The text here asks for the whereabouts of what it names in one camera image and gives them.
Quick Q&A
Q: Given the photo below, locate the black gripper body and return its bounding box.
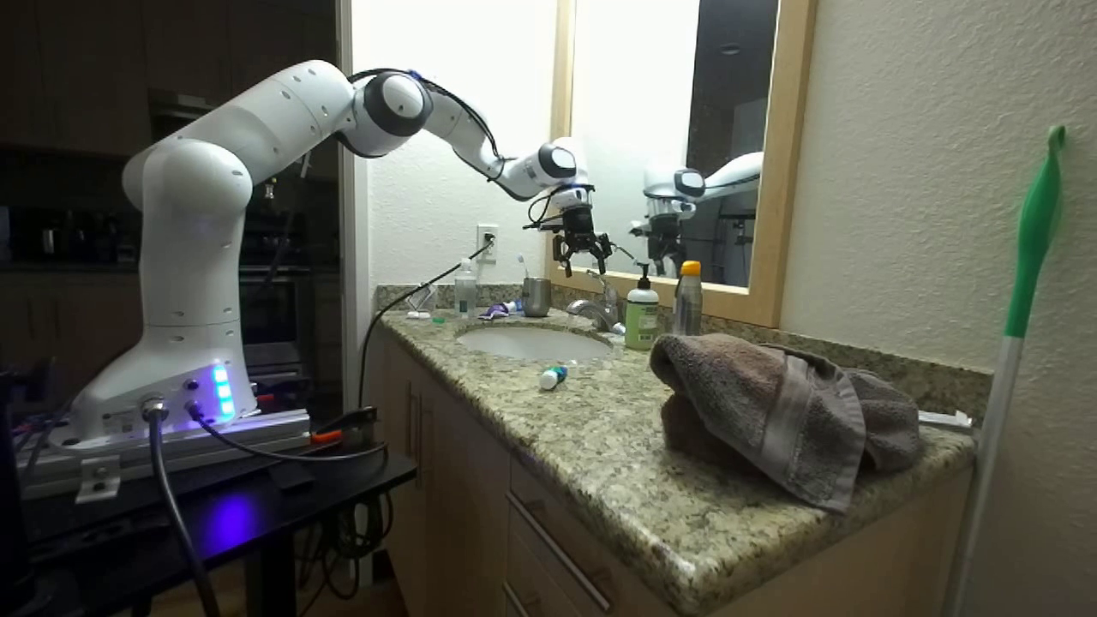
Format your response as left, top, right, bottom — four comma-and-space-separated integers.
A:
528, 181, 603, 253

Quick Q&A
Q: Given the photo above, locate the chrome sink faucet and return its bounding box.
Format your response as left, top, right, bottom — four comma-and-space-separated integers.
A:
566, 275, 622, 331

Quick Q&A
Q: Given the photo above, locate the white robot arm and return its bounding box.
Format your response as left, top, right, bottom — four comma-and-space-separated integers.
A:
73, 57, 610, 442

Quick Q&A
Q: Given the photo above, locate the grey metal cup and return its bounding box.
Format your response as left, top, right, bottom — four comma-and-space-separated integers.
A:
520, 278, 554, 318

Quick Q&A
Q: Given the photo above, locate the green soap pump bottle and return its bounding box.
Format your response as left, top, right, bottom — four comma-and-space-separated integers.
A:
624, 275, 659, 350

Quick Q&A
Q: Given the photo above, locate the spray can orange cap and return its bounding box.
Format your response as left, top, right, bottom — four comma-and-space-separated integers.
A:
677, 260, 702, 337

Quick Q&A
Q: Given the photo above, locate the purple packet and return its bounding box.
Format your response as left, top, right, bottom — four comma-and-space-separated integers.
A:
483, 301, 518, 322

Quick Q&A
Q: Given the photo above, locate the clear solution bottle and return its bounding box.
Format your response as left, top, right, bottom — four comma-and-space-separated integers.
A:
454, 260, 482, 318

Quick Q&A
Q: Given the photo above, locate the white oval sink basin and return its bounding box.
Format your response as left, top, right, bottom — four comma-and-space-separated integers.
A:
458, 324, 610, 364

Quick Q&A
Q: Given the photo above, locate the green white toothpaste tube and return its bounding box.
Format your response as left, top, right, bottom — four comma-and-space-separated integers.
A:
540, 364, 573, 389

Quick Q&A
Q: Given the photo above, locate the brown folded towel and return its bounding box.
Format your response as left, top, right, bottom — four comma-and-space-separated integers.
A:
651, 331, 922, 515

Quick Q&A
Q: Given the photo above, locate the wooden vanity cabinet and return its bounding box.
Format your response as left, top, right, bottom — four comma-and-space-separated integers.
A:
370, 322, 971, 617

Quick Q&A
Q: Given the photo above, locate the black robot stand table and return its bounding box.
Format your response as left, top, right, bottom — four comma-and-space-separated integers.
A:
0, 452, 418, 617

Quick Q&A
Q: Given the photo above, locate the white wall outlet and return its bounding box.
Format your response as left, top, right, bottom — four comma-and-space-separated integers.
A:
478, 221, 498, 264

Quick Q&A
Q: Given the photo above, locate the wood framed wall mirror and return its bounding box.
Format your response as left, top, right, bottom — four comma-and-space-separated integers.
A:
548, 0, 824, 330

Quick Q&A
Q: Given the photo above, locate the black power cable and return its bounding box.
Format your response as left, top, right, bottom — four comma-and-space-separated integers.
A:
354, 241, 493, 414

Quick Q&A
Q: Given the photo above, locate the green handled broom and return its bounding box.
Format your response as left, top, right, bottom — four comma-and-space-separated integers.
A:
946, 124, 1067, 617

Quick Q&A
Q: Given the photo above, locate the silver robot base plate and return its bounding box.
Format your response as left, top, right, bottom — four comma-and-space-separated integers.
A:
22, 409, 310, 505

